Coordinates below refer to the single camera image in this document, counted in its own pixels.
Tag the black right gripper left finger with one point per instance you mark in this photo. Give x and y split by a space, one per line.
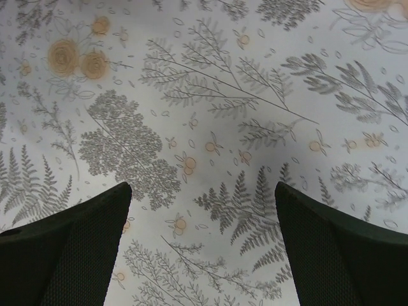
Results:
66 258

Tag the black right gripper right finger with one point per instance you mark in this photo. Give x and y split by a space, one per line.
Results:
337 259

